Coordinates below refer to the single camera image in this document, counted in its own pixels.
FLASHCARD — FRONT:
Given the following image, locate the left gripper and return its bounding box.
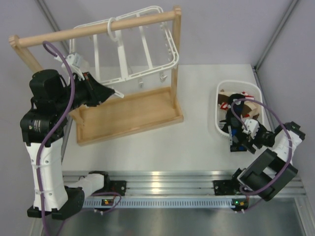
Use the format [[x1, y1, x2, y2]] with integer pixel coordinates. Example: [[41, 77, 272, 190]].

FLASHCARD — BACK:
[[54, 71, 114, 114]]

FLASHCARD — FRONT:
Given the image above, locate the black blue sports sock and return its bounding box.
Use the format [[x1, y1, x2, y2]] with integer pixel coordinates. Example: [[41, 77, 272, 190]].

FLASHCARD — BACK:
[[222, 93, 247, 152]]

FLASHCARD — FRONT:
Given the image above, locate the white plastic clip hanger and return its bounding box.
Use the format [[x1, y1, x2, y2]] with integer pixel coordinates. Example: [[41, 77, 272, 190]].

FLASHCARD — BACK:
[[69, 6, 182, 89]]

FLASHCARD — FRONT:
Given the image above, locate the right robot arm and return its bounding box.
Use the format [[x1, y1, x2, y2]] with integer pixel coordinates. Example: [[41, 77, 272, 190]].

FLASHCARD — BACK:
[[229, 119, 305, 201]]

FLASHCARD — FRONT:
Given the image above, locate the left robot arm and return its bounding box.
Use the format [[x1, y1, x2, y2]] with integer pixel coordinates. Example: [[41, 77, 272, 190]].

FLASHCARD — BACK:
[[20, 69, 115, 220]]

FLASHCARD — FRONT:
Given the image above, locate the wooden hanger rack stand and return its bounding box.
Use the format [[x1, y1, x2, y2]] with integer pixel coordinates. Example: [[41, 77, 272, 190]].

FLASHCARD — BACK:
[[8, 6, 185, 147]]

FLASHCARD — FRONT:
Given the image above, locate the beige brown sock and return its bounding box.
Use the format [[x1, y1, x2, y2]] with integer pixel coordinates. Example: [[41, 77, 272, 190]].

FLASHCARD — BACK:
[[217, 89, 260, 119]]

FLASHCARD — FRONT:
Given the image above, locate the red white striped sock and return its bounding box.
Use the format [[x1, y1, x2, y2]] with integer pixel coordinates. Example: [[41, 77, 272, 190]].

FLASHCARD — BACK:
[[218, 91, 256, 111]]

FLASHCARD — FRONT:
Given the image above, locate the white perforated sock basket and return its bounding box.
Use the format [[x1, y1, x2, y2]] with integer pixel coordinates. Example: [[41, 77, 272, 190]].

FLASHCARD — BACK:
[[215, 80, 265, 138]]

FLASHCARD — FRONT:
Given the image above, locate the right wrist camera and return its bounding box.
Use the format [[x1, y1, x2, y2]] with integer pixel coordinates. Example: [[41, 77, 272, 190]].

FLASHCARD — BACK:
[[242, 119, 259, 137]]

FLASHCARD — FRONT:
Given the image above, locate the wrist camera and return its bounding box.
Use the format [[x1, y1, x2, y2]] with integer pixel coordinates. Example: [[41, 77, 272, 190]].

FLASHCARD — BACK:
[[242, 119, 259, 137], [65, 53, 84, 74]]

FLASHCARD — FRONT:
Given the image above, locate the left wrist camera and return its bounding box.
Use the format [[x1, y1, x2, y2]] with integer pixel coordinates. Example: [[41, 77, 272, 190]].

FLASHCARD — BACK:
[[65, 53, 84, 74]]

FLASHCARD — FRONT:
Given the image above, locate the aluminium mounting rail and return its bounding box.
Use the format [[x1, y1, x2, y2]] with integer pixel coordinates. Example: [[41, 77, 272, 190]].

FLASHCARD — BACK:
[[63, 170, 307, 198]]

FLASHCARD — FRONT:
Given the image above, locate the white slotted cable duct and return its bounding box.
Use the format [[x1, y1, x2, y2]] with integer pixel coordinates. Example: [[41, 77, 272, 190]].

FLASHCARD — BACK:
[[83, 197, 249, 210]]

